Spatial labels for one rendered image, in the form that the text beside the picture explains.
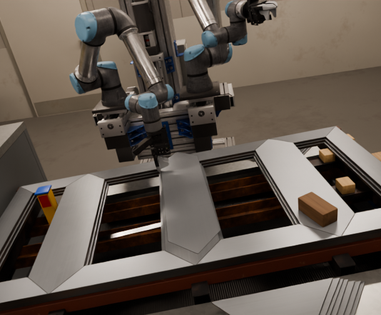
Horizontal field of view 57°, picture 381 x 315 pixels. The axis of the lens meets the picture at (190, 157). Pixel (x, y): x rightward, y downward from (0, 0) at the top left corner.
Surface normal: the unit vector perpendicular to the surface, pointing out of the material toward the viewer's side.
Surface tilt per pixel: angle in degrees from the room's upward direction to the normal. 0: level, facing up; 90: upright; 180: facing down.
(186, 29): 90
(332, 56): 90
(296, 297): 0
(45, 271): 0
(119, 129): 90
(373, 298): 0
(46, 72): 90
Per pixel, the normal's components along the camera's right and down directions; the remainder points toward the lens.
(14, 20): -0.04, 0.47
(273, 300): -0.16, -0.88
